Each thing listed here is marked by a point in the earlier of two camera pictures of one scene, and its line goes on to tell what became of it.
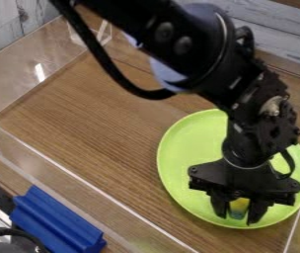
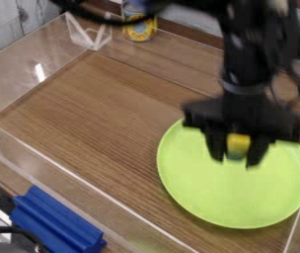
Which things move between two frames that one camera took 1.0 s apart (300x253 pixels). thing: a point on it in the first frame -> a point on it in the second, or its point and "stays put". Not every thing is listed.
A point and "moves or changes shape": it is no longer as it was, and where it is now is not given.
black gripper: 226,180 -> 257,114
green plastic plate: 193,142 stays put
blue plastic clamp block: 54,224 stays put
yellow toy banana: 239,208 moves or changes shape
